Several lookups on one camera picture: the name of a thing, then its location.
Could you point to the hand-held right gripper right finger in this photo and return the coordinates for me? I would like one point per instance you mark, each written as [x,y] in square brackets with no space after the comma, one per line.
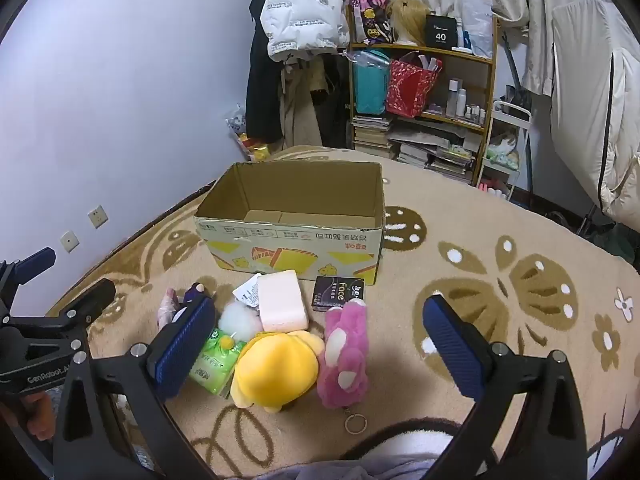
[450,345]

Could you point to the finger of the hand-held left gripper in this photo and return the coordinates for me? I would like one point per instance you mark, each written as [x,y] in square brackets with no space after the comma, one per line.
[36,262]
[87,300]

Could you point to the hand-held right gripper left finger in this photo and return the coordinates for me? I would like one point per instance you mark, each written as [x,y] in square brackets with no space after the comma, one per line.
[181,342]

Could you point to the small pink purple plush toy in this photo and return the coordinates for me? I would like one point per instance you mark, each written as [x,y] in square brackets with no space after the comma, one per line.
[170,307]

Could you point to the green tea packet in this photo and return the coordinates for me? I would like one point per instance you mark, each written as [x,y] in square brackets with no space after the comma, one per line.
[215,365]

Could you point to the yellow plush toy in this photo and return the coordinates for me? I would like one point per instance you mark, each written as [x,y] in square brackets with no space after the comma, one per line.
[277,370]

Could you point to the pink sponge block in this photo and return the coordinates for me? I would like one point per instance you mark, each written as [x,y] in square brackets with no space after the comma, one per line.
[282,302]

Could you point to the printed cardboard box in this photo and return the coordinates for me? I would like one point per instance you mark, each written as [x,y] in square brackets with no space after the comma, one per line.
[300,255]

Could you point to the person's left hand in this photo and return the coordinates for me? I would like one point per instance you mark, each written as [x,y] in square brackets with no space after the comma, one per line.
[39,410]

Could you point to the black tissue pack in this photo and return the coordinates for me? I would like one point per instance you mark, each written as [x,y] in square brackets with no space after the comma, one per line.
[337,294]

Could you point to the person's clothing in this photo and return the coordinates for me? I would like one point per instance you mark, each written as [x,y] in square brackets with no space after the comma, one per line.
[380,452]

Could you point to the pile of magazines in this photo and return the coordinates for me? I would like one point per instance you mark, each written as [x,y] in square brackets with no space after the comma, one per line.
[435,147]

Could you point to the white trolley cart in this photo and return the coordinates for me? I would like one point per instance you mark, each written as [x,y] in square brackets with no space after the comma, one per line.
[505,150]

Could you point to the pile of snack packets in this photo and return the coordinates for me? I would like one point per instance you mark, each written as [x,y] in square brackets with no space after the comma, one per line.
[247,135]

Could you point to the stack of books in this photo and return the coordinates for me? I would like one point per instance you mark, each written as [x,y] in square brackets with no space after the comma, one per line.
[372,137]

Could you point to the row of small cosmetic bottles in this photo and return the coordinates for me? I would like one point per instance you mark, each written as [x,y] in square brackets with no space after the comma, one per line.
[475,112]

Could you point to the short white bottle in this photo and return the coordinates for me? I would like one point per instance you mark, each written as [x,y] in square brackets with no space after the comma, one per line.
[462,102]

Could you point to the tall white bottle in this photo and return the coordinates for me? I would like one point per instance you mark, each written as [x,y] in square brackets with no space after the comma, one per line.
[453,97]

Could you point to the red patterned bag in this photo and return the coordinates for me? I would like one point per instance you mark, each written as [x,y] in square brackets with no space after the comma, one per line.
[410,90]

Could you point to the beige hanging coat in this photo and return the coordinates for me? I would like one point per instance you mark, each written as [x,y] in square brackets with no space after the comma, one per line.
[300,110]

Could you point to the dark hanging garment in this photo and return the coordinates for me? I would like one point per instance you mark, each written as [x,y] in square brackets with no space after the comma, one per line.
[336,105]

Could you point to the teal bag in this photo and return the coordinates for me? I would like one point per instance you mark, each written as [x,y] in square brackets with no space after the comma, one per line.
[371,87]

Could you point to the black hanging coat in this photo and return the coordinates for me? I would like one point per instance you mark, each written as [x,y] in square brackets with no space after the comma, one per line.
[262,85]

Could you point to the cream hanging duvet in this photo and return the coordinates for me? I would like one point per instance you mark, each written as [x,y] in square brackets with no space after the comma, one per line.
[595,110]

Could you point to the wooden shelf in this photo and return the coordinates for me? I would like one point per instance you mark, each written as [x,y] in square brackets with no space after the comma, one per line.
[467,56]

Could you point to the black box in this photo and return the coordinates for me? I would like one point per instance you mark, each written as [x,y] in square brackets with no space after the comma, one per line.
[441,32]

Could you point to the white plastic bag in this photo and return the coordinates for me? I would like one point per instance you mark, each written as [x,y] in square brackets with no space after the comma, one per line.
[477,20]

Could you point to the blonde wig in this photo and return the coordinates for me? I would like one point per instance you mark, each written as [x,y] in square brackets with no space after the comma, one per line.
[405,17]

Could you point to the patterned black pink bag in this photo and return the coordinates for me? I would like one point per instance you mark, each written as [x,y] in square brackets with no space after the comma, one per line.
[371,15]

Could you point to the white puffer jacket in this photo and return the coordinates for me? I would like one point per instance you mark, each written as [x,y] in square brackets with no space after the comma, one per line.
[302,10]

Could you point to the white wall socket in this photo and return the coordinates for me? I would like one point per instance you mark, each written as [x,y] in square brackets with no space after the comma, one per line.
[70,242]
[97,216]

